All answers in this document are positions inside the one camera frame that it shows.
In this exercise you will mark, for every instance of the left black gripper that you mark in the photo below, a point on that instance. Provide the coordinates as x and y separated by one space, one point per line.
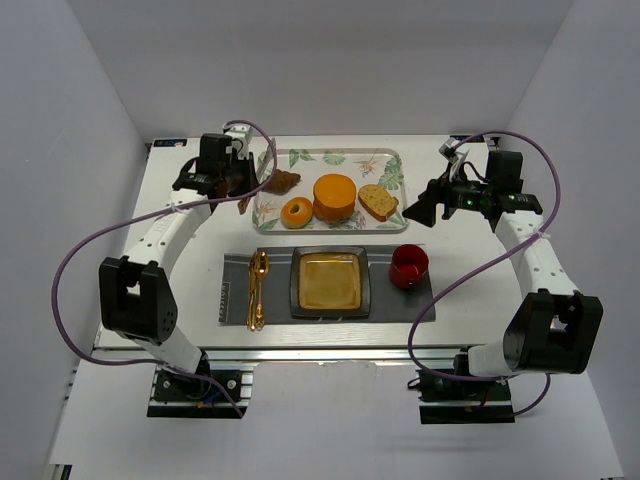
245 176

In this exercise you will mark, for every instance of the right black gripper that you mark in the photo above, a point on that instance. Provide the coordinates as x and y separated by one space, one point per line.
444 198

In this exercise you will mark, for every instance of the brown chocolate croissant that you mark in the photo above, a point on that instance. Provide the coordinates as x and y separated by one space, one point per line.
282 182

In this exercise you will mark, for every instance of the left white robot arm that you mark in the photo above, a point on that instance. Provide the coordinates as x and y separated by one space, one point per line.
136 299

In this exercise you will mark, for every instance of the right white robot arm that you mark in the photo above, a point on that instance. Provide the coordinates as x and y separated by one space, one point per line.
555 327

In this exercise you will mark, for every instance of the sliced loaf bread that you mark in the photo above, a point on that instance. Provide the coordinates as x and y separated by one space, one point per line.
378 202

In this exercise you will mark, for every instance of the floral serving tray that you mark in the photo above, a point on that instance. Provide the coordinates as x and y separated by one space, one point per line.
378 166

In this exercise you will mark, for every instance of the blue label sticker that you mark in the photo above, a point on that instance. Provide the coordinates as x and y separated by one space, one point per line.
169 143

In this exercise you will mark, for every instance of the red mug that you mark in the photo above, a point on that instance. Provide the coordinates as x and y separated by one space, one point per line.
409 264

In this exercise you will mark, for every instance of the round orange sponge cake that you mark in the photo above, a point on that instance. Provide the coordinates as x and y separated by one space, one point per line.
334 197

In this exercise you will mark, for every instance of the gold spoon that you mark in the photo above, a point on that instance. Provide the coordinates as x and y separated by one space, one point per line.
260 269

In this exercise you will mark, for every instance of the grey striped placemat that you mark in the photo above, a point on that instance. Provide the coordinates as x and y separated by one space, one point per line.
389 304

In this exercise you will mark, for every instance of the square brown ceramic plate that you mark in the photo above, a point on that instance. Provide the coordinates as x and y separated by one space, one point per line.
330 282

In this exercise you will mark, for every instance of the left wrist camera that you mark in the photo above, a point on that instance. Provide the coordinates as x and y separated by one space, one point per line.
241 136

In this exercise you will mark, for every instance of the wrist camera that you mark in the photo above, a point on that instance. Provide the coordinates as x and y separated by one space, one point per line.
455 157
241 136

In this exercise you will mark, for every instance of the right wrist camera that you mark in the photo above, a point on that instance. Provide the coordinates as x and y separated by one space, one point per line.
455 157

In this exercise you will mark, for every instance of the glazed ring donut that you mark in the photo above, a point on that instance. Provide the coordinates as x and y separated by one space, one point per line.
296 213

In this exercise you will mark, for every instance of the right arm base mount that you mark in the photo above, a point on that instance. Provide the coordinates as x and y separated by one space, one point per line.
446 400

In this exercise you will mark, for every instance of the aluminium frame rail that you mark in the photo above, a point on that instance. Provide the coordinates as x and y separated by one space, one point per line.
320 356

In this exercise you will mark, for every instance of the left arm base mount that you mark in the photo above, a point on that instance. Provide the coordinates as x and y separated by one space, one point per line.
176 397

